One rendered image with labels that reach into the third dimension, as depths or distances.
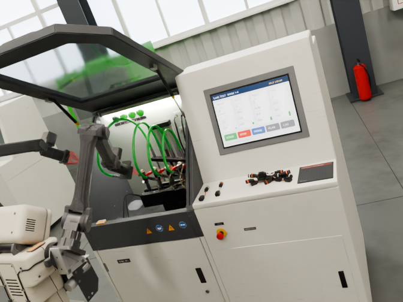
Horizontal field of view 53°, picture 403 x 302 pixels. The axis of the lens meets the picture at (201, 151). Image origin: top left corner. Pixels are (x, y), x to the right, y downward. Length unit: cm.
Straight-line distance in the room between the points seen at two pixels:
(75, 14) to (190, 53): 168
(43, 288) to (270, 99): 130
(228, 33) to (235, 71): 396
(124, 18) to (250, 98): 448
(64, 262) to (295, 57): 134
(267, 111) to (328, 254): 74
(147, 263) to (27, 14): 528
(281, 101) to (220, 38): 407
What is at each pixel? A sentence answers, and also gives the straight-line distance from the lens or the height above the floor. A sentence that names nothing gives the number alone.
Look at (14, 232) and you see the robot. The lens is 171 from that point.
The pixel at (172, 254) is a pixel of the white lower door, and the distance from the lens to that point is 226.
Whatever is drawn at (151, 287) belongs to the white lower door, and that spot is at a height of 49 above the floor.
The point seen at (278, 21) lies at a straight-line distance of 595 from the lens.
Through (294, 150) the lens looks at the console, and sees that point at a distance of 205.
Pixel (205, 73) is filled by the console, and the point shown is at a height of 152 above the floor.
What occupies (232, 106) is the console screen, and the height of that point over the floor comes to 133.
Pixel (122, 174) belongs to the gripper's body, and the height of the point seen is 117.
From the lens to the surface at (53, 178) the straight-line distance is 534.
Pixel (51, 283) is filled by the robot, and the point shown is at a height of 105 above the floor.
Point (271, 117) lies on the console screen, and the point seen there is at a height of 124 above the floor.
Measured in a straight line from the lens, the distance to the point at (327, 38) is 601.
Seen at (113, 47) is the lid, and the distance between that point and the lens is 181.
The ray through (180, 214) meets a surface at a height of 94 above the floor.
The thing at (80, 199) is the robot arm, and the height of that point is 132.
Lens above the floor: 186
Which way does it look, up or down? 19 degrees down
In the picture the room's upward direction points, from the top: 20 degrees counter-clockwise
